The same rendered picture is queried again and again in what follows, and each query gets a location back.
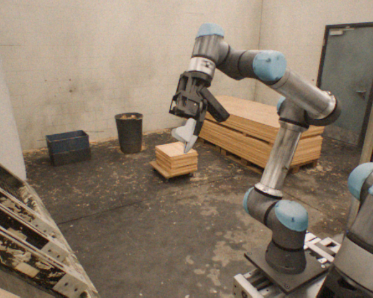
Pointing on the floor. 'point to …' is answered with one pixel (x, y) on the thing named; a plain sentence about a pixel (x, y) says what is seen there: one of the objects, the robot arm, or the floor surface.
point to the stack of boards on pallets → (255, 135)
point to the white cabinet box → (1, 113)
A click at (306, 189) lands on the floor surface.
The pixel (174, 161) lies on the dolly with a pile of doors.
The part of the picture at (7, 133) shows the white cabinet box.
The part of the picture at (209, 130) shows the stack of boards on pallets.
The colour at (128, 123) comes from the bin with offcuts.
